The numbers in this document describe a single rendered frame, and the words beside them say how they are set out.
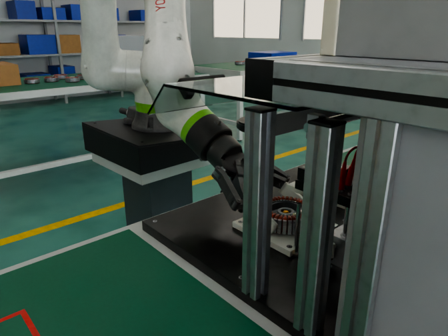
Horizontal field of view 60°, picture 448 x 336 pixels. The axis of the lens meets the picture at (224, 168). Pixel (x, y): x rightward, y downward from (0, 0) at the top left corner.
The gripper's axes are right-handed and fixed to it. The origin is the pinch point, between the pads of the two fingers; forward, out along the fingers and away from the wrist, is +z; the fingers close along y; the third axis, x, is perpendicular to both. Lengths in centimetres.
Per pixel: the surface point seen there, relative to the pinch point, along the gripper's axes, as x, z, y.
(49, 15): -241, -528, -242
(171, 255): -10.9, -7.7, 19.4
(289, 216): 2.9, 2.0, 3.4
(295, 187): 9.0, -0.3, 4.1
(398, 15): 41.5, 0.4, 13.5
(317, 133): 29.0, 3.1, 22.3
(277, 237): -0.8, 3.0, 5.7
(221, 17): -198, -455, -540
